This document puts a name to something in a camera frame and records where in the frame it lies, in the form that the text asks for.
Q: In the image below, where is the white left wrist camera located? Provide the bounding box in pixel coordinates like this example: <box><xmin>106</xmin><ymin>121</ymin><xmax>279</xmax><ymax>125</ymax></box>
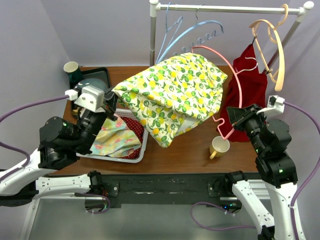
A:
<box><xmin>64</xmin><ymin>85</ymin><xmax>105</xmax><ymax>113</ymax></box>

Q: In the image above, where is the yellow lemon print garment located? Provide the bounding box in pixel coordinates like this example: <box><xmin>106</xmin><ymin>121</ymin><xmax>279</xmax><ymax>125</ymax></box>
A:
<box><xmin>112</xmin><ymin>53</ymin><xmax>228</xmax><ymax>148</ymax></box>

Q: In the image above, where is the silver white clothes rack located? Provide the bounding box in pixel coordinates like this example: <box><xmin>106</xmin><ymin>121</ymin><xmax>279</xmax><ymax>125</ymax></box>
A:
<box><xmin>149</xmin><ymin>0</ymin><xmax>315</xmax><ymax>66</ymax></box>

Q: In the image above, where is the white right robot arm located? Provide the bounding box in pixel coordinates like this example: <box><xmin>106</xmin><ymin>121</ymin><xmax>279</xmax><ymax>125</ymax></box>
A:
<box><xmin>222</xmin><ymin>104</ymin><xmax>306</xmax><ymax>240</ymax></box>

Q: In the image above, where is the light wooden hanger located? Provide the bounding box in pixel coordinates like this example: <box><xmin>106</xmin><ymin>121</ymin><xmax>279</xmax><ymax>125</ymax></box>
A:
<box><xmin>249</xmin><ymin>3</ymin><xmax>289</xmax><ymax>92</ymax></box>

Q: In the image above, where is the pastel floral skirt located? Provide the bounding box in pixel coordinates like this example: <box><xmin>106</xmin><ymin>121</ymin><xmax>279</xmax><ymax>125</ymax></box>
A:
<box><xmin>90</xmin><ymin>115</ymin><xmax>142</xmax><ymax>158</ymax></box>

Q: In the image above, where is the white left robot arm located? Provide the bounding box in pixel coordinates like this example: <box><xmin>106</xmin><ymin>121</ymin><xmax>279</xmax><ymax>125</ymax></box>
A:
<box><xmin>0</xmin><ymin>85</ymin><xmax>118</xmax><ymax>213</ymax></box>

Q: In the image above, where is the plain red garment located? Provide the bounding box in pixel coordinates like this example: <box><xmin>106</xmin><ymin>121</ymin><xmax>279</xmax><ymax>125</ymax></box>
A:
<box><xmin>219</xmin><ymin>44</ymin><xmax>268</xmax><ymax>136</ymax></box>

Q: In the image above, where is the light blue plastic hanger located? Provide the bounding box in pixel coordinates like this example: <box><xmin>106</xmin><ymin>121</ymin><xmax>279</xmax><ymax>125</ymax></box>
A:
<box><xmin>157</xmin><ymin>4</ymin><xmax>225</xmax><ymax>65</ymax></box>

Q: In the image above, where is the white plastic mesh basket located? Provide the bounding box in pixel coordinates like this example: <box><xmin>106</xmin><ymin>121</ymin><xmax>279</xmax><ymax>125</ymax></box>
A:
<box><xmin>77</xmin><ymin>108</ymin><xmax>148</xmax><ymax>164</ymax></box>

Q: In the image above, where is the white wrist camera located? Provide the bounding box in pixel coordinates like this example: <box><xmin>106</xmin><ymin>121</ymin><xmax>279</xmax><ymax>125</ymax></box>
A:
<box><xmin>256</xmin><ymin>95</ymin><xmax>285</xmax><ymax>118</ymax></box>
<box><xmin>64</xmin><ymin>85</ymin><xmax>105</xmax><ymax>113</ymax></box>

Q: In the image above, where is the black tray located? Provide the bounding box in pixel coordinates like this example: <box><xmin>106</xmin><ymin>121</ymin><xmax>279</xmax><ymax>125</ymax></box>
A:
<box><xmin>69</xmin><ymin>67</ymin><xmax>111</xmax><ymax>118</ymax></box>

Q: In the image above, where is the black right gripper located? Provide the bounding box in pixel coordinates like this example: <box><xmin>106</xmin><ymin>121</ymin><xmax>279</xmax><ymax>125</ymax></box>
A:
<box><xmin>226</xmin><ymin>102</ymin><xmax>268</xmax><ymax>154</ymax></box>

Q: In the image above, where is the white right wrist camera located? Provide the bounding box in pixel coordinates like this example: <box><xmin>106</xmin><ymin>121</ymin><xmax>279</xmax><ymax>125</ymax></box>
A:
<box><xmin>256</xmin><ymin>95</ymin><xmax>285</xmax><ymax>118</ymax></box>

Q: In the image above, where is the dark green cup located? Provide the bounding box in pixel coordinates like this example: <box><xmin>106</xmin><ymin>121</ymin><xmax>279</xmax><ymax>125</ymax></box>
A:
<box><xmin>63</xmin><ymin>61</ymin><xmax>83</xmax><ymax>83</ymax></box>

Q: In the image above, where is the pink plastic hanger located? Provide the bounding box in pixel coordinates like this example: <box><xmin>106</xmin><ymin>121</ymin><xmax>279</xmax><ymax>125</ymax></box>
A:
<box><xmin>191</xmin><ymin>45</ymin><xmax>258</xmax><ymax>141</ymax></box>

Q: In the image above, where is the blue wire hanger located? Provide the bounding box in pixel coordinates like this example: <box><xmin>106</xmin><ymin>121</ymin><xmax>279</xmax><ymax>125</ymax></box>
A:
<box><xmin>155</xmin><ymin>2</ymin><xmax>183</xmax><ymax>64</ymax></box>

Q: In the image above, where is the teal ceramic plate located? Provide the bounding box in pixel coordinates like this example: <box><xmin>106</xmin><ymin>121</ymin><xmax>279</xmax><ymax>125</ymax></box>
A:
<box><xmin>74</xmin><ymin>78</ymin><xmax>108</xmax><ymax>92</ymax></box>

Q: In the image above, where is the yellow mug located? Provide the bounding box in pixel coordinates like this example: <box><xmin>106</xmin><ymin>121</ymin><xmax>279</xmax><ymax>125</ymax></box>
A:
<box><xmin>209</xmin><ymin>136</ymin><xmax>230</xmax><ymax>160</ymax></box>

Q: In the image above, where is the red polka dot skirt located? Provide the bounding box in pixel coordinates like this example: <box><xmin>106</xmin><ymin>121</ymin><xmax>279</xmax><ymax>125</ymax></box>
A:
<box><xmin>122</xmin><ymin>117</ymin><xmax>144</xmax><ymax>160</ymax></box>

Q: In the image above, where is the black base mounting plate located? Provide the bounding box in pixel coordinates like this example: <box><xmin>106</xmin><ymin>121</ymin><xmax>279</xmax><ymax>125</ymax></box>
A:
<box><xmin>88</xmin><ymin>171</ymin><xmax>242</xmax><ymax>211</ymax></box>

